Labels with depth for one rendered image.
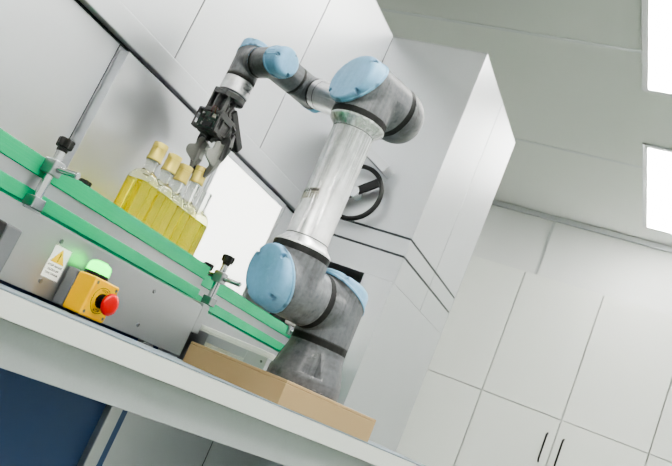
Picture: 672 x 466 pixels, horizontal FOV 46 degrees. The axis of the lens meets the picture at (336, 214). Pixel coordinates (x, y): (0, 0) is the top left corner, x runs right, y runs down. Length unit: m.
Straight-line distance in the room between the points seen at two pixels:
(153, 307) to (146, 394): 0.43
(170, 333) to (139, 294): 0.16
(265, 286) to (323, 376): 0.21
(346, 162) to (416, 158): 1.25
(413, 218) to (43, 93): 1.37
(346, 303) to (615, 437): 3.77
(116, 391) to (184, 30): 1.06
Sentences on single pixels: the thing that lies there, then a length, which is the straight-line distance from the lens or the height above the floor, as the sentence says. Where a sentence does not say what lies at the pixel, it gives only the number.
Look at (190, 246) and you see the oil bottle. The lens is 1.95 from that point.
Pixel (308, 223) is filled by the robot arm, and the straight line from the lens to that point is 1.49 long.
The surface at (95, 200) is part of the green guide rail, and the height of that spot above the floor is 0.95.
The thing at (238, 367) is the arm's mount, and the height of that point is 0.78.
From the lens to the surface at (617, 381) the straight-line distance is 5.23.
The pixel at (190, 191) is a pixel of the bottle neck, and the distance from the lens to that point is 1.92.
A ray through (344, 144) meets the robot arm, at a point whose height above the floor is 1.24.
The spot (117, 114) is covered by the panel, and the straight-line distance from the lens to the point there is 1.87.
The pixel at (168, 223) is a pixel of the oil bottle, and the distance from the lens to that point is 1.86.
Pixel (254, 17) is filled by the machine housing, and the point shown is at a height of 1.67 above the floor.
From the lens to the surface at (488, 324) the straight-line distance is 5.38.
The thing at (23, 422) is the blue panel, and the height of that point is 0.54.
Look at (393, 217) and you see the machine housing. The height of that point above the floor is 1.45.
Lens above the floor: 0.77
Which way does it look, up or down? 13 degrees up
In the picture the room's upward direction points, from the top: 24 degrees clockwise
